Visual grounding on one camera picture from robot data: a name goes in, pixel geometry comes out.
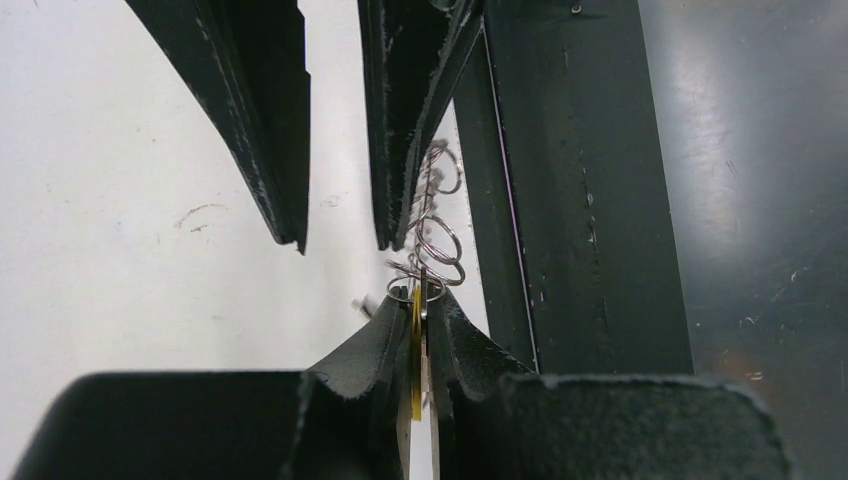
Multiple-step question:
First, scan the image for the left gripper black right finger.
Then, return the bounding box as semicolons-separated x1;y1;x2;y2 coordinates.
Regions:
427;293;792;479

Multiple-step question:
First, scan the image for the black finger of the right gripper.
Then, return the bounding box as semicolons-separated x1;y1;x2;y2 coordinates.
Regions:
128;0;311;253
358;0;483;251

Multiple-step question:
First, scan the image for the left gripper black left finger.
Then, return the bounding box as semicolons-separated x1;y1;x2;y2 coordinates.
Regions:
13;298;409;479

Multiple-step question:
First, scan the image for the yellow tagged key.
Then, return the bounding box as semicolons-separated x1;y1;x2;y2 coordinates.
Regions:
409;264;439;480

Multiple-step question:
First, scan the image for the large metal disc keyring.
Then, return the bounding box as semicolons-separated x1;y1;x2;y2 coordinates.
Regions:
386;139;467;303

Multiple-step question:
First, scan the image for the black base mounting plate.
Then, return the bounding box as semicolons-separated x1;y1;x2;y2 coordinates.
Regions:
454;1;693;374

